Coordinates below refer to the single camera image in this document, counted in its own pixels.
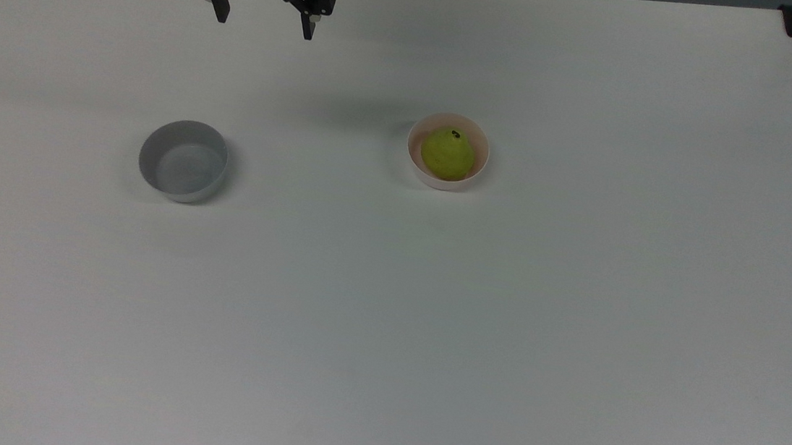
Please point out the green pear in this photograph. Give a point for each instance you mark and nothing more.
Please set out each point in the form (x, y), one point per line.
(448, 155)

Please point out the gray plastic bowl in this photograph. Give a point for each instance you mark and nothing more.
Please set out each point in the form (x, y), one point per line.
(184, 162)

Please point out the pink plastic bowl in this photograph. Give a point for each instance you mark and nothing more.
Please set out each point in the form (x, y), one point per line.
(413, 153)

